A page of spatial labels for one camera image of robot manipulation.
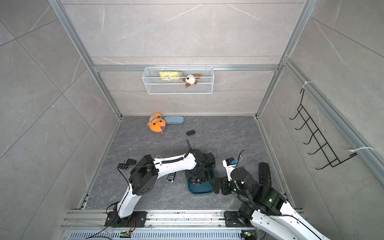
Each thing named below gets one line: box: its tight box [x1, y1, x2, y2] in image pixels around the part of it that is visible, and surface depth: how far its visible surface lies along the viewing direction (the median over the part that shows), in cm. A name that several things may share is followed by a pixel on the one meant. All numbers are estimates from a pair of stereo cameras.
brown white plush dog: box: [182, 73, 202, 89], surface depth 87 cm
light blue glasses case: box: [164, 116, 185, 124], surface depth 117 cm
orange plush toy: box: [146, 112, 166, 134], surface depth 107 cm
